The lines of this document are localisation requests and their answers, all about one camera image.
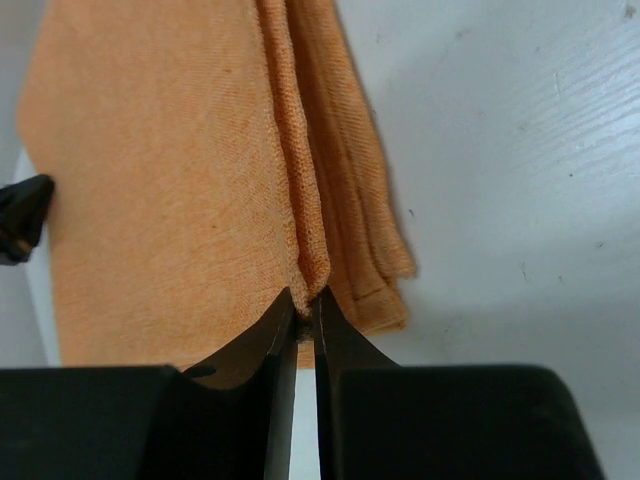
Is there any orange cloth placemat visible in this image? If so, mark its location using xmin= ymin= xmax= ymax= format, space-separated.
xmin=18 ymin=1 xmax=415 ymax=368

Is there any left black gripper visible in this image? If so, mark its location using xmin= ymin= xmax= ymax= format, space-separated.
xmin=0 ymin=174 xmax=54 ymax=265

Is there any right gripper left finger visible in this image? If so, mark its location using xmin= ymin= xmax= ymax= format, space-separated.
xmin=1 ymin=290 xmax=297 ymax=479

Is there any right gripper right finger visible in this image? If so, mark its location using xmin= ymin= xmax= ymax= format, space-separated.
xmin=312 ymin=290 xmax=604 ymax=479

